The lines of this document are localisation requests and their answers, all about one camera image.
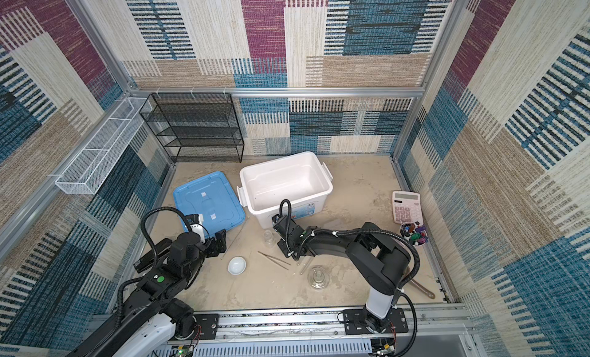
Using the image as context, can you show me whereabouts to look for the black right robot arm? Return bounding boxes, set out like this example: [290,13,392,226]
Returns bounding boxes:
[272,199,421,356]

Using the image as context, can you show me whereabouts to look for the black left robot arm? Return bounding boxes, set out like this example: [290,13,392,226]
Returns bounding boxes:
[70,207,227,356]

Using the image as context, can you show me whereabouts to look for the small glass beaker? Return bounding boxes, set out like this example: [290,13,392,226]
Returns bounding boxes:
[264,230,276,248]

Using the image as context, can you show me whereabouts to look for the metal tweezers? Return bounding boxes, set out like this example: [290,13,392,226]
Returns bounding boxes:
[258,251,290,270]

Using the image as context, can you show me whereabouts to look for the white ceramic mortar bowl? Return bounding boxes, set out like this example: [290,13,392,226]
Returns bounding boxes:
[227,256,247,276]

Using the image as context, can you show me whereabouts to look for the blue plastic bin lid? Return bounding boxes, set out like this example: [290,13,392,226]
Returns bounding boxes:
[174,171,245,238]

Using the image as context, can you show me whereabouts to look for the white plastic storage bin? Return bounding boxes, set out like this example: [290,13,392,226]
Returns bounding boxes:
[237,151,333,229]

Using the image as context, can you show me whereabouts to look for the glass flask with stopper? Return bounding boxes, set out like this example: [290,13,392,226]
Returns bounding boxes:
[307,266,330,289]

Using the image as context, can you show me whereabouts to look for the pink calculator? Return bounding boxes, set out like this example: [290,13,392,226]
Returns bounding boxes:
[392,191,423,225]

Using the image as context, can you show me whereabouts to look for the pink cup of markers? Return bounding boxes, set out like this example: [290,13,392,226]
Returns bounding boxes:
[399,222,429,246]

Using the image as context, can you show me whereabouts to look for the brown wooden tool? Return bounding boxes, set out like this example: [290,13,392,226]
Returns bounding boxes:
[409,280,436,299]

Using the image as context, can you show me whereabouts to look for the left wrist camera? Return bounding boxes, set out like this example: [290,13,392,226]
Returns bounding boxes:
[186,214,205,243]

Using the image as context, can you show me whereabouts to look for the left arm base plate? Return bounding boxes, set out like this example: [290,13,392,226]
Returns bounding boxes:
[173,313,220,342]

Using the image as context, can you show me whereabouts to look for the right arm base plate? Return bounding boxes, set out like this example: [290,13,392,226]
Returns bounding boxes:
[337,308,409,335]

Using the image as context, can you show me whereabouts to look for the black wire shelf rack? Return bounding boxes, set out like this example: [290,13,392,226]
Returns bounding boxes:
[139,93,245,163]

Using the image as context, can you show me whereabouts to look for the white mesh wall basket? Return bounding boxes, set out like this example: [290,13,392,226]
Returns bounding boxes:
[55,97,145,195]

